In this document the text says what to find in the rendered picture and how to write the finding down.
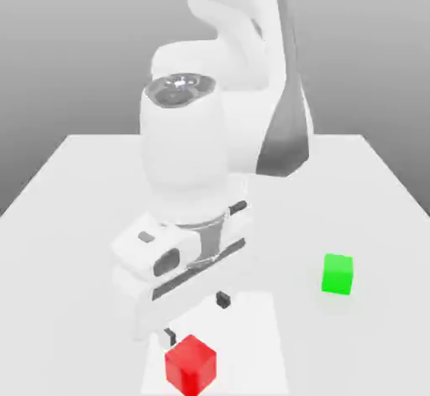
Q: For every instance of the small green cube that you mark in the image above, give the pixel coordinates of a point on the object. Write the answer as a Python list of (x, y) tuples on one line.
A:
[(337, 274)]

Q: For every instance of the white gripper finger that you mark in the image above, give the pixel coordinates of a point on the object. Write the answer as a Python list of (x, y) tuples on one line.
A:
[(169, 336), (223, 300)]

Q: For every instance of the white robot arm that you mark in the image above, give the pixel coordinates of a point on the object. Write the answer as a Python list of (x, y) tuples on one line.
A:
[(183, 154)]

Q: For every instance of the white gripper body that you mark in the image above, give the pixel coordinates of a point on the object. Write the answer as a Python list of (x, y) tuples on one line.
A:
[(178, 303)]

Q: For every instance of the small red cube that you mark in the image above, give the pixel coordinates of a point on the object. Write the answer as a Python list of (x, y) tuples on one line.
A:
[(190, 365)]

